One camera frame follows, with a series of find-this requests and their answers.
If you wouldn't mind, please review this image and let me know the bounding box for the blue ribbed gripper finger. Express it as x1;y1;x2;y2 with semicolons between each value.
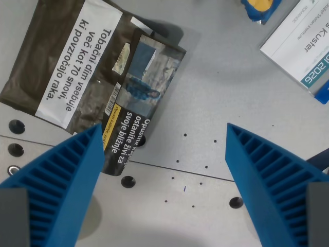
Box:
224;122;329;247
0;122;105;247

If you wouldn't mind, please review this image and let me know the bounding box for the rolled blue bag yellow label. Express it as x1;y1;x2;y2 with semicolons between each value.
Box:
240;0;280;25

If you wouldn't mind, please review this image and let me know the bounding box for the white name badge plastic sleeve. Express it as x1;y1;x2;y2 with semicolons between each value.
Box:
259;0;329;97

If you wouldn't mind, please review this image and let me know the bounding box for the dark tobacco pouch warning label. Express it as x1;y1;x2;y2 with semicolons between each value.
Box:
0;0;187;177

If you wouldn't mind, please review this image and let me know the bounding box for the dark blue lanyard strap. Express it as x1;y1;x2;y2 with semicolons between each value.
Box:
305;148;329;171

